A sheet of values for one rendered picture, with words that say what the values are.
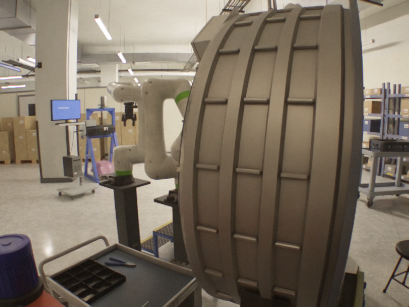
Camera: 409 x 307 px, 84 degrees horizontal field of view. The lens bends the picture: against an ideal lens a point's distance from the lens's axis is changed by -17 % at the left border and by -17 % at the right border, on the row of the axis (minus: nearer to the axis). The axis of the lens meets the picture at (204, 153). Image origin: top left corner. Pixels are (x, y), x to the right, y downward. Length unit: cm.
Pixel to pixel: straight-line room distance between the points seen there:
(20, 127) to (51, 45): 340
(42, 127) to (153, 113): 473
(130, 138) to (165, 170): 641
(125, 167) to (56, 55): 442
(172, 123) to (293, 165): 823
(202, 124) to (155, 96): 67
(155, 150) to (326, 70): 93
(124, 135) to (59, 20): 358
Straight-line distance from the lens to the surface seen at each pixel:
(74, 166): 479
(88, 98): 907
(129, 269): 137
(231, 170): 68
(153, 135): 137
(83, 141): 801
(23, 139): 869
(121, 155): 180
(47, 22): 622
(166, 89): 141
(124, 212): 189
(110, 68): 1270
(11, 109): 1009
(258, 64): 78
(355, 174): 60
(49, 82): 594
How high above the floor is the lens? 139
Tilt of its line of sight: 9 degrees down
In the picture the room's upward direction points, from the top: straight up
